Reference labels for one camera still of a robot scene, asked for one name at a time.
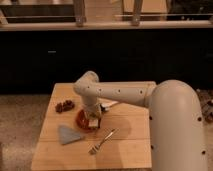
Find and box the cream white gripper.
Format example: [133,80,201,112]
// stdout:
[82,97,102,120]

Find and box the tan eraser block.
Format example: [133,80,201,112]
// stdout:
[88,119,100,129]

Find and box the red bowl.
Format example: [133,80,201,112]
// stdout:
[75,109,100,132]

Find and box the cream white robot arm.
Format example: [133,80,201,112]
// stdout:
[73,71,208,171]

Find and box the brown grape bunch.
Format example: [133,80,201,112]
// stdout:
[55,100,75,113]

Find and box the grey blue cloth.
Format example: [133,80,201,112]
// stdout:
[58,125,84,145]

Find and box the silver metal fork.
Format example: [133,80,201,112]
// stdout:
[88,129,116,155]

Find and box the wooden railing shelf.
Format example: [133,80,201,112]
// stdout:
[0,0,213,31]

